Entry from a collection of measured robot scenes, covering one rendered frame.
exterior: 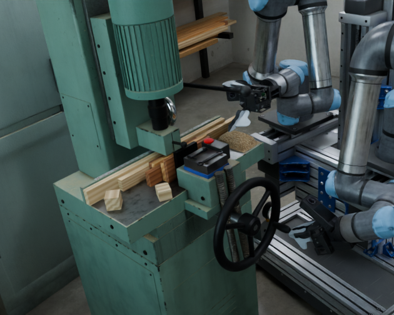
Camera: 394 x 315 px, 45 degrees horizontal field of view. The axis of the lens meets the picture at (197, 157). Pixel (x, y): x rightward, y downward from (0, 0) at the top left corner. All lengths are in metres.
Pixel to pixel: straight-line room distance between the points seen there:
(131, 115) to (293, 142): 0.75
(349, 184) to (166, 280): 0.61
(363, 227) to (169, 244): 0.56
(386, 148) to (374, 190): 0.39
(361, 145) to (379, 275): 0.95
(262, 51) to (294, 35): 3.24
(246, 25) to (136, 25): 4.04
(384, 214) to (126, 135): 0.81
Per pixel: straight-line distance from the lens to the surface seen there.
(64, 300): 2.53
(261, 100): 1.49
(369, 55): 1.28
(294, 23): 5.00
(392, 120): 1.66
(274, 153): 1.94
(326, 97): 1.70
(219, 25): 4.60
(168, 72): 1.37
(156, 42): 1.34
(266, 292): 2.36
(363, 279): 2.15
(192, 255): 1.55
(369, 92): 1.30
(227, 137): 1.64
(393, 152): 1.69
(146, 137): 1.53
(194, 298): 1.66
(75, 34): 1.52
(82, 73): 1.56
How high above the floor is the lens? 1.65
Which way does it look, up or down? 28 degrees down
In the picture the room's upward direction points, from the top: 7 degrees counter-clockwise
